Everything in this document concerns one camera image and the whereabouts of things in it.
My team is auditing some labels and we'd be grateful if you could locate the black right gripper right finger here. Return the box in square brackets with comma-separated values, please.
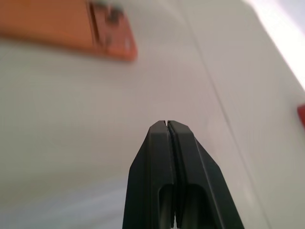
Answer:
[167, 120, 245, 229]

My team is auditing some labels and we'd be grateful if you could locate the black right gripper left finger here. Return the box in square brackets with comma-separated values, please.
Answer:
[122, 120, 177, 229]

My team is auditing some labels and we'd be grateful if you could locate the red object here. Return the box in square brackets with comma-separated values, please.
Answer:
[296, 103, 305, 131]

